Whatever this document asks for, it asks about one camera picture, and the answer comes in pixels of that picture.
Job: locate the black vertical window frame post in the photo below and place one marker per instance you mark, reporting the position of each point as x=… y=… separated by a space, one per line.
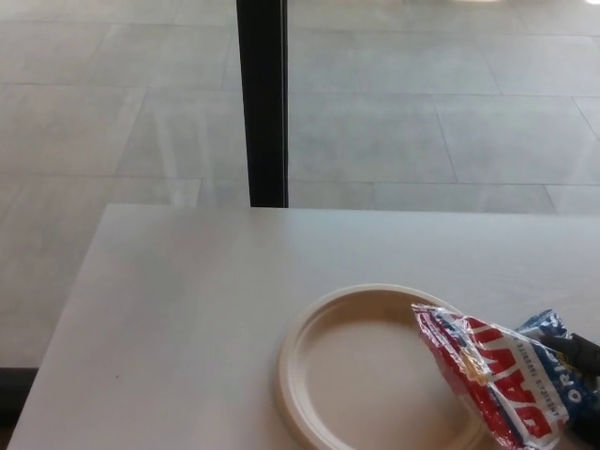
x=265 y=103

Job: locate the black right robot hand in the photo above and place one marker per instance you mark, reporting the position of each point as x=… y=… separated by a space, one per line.
x=579 y=351

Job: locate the red blue sunflower seed bag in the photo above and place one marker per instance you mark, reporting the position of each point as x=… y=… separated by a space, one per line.
x=487 y=375

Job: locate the round beige paper plate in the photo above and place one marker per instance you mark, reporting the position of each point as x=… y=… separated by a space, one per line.
x=361 y=375

